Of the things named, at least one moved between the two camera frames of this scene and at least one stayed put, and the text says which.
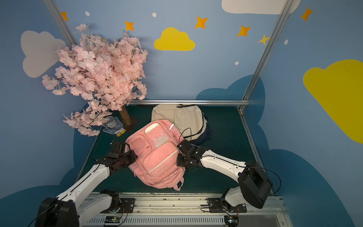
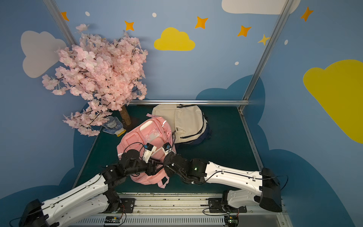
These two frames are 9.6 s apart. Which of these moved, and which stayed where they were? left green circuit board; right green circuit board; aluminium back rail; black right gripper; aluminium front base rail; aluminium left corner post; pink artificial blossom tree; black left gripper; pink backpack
Moved: pink backpack; black right gripper; black left gripper
Stayed: pink artificial blossom tree; aluminium back rail; aluminium front base rail; left green circuit board; right green circuit board; aluminium left corner post
